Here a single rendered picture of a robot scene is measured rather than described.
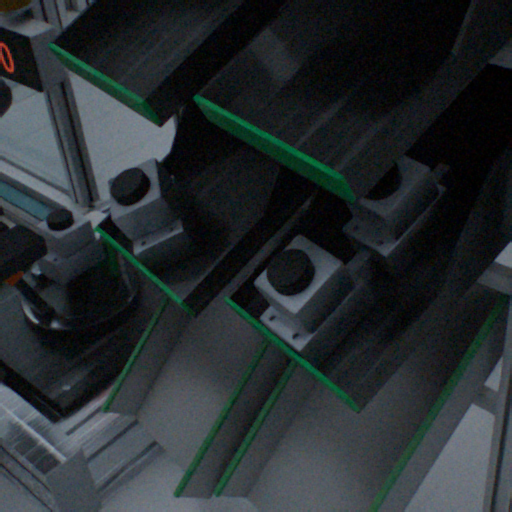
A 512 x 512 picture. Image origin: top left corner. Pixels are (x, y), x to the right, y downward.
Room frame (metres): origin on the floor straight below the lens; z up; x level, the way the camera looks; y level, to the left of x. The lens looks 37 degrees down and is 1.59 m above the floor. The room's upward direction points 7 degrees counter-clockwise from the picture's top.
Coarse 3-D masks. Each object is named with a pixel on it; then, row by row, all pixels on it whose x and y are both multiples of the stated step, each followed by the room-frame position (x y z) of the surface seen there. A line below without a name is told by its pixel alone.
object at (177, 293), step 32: (224, 64) 0.63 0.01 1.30; (192, 96) 0.61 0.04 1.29; (192, 128) 0.61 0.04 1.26; (192, 160) 0.61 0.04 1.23; (224, 160) 0.59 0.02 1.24; (256, 160) 0.57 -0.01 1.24; (192, 192) 0.57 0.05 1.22; (224, 192) 0.56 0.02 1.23; (256, 192) 0.54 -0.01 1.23; (288, 192) 0.51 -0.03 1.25; (224, 224) 0.52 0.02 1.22; (256, 224) 0.49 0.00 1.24; (128, 256) 0.51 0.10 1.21; (192, 256) 0.51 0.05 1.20; (224, 256) 0.47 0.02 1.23; (192, 288) 0.46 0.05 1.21
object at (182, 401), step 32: (288, 224) 0.60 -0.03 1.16; (256, 256) 0.59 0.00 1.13; (224, 288) 0.59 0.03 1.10; (160, 320) 0.57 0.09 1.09; (192, 320) 0.58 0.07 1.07; (224, 320) 0.56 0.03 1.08; (160, 352) 0.57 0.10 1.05; (192, 352) 0.56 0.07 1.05; (224, 352) 0.54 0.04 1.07; (256, 352) 0.48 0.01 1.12; (128, 384) 0.54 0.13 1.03; (160, 384) 0.55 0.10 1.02; (192, 384) 0.53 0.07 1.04; (224, 384) 0.51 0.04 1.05; (256, 384) 0.47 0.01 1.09; (160, 416) 0.53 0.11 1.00; (192, 416) 0.51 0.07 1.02; (224, 416) 0.45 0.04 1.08; (256, 416) 0.47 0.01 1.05; (192, 448) 0.48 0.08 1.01; (224, 448) 0.45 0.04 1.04; (192, 480) 0.43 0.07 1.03
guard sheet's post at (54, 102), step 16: (32, 0) 0.98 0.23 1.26; (48, 0) 0.99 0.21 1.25; (32, 16) 0.98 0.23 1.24; (48, 16) 0.99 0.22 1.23; (48, 96) 0.99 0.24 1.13; (64, 96) 0.99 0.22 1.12; (48, 112) 0.99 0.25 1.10; (64, 112) 0.98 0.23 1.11; (64, 128) 0.98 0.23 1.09; (80, 128) 0.99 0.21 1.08; (64, 144) 0.98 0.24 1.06; (80, 144) 0.99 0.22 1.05; (64, 160) 0.99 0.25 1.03; (80, 160) 0.99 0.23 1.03; (80, 176) 0.98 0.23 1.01; (80, 192) 0.97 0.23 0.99; (96, 192) 0.99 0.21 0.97
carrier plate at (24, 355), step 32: (160, 288) 0.76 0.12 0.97; (0, 320) 0.74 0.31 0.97; (128, 320) 0.71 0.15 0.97; (0, 352) 0.68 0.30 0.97; (32, 352) 0.67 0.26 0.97; (64, 352) 0.67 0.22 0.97; (96, 352) 0.66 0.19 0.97; (128, 352) 0.66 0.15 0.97; (32, 384) 0.62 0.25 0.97; (64, 384) 0.62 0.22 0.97; (96, 384) 0.62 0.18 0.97; (64, 416) 0.59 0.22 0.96
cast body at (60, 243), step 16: (48, 224) 0.74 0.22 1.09; (64, 224) 0.74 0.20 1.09; (80, 224) 0.75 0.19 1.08; (48, 240) 0.74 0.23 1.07; (64, 240) 0.73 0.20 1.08; (80, 240) 0.74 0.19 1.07; (96, 240) 0.76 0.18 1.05; (48, 256) 0.74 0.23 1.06; (64, 256) 0.73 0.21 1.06; (80, 256) 0.74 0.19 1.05; (96, 256) 0.75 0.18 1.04; (48, 272) 0.73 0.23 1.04; (64, 272) 0.72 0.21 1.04; (80, 272) 0.73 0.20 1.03
